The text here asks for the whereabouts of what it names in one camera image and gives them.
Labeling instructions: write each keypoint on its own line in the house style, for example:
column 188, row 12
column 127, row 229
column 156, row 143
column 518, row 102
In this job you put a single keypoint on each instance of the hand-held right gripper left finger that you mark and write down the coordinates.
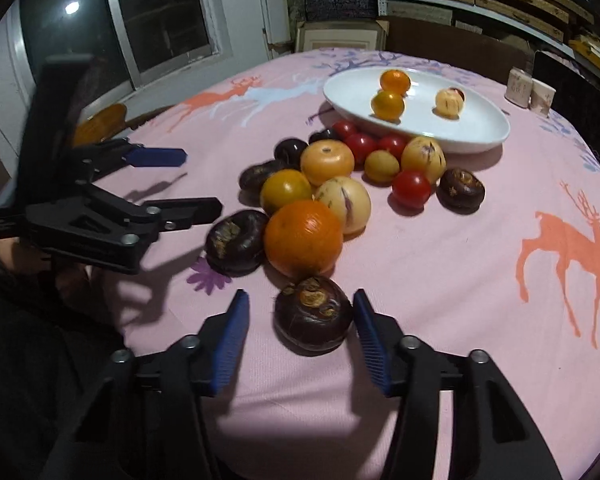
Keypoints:
column 230, row 345

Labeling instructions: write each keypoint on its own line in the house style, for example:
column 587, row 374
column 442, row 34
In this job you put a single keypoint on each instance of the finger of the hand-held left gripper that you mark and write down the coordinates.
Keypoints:
column 190, row 210
column 157, row 156

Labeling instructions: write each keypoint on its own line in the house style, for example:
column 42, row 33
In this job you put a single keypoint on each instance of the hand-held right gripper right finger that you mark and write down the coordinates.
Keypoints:
column 372, row 345

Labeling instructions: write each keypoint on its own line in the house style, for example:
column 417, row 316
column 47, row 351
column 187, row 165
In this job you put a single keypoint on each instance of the yellow orange tomato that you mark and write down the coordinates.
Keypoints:
column 285, row 191
column 388, row 105

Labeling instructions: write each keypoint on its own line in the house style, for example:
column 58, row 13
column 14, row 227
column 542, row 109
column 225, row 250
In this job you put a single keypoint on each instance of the large orange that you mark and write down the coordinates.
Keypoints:
column 303, row 237

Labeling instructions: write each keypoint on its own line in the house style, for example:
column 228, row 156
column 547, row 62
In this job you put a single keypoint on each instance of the cream striped pepino melon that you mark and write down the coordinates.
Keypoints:
column 343, row 204
column 448, row 103
column 423, row 159

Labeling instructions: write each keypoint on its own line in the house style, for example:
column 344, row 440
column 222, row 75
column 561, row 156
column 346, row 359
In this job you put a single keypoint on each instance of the pale orange persimmon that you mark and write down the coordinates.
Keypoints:
column 327, row 162

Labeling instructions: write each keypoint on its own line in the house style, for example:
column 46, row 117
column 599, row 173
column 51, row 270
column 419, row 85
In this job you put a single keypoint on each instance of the red cherry tomato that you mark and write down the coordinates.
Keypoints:
column 361, row 146
column 460, row 93
column 393, row 145
column 344, row 129
column 411, row 188

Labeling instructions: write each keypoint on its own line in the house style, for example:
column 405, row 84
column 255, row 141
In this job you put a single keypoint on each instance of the small yellow round fruit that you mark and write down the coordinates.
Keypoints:
column 381, row 166

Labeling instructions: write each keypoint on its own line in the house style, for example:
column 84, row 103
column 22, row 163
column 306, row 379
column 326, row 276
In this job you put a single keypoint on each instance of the white oval plate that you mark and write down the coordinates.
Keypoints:
column 470, row 125

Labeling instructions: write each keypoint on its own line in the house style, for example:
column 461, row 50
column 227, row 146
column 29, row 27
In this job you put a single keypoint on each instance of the person's left hand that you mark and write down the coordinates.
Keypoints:
column 15, row 255

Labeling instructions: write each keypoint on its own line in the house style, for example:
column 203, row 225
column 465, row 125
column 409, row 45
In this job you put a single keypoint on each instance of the orange wooden chair back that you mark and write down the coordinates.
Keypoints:
column 100, row 122

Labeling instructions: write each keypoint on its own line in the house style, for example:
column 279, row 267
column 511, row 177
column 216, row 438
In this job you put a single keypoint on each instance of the pink deer printed tablecloth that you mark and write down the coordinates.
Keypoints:
column 455, row 270

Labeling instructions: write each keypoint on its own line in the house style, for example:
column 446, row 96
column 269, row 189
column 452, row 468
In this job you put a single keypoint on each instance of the person's dark clothing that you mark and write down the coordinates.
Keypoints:
column 25, row 360

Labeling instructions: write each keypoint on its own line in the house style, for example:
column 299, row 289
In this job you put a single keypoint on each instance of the white framed window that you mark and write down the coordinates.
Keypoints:
column 155, row 15

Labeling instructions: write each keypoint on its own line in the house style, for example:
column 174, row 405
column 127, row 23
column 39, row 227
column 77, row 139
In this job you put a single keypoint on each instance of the cardboard box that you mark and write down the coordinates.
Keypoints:
column 337, row 35

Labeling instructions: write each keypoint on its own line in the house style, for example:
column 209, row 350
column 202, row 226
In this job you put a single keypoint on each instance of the beige paper cup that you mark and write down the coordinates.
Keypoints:
column 541, row 97

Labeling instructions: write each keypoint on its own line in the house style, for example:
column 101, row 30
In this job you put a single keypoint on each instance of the brown chair backrest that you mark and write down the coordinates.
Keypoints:
column 450, row 42

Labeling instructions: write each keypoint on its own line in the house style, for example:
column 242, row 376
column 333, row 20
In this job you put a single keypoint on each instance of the black chair backrest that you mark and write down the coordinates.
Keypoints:
column 575, row 90

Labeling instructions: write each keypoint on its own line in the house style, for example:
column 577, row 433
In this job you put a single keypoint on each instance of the stack of tan flat boxes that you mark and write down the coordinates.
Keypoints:
column 520, row 10

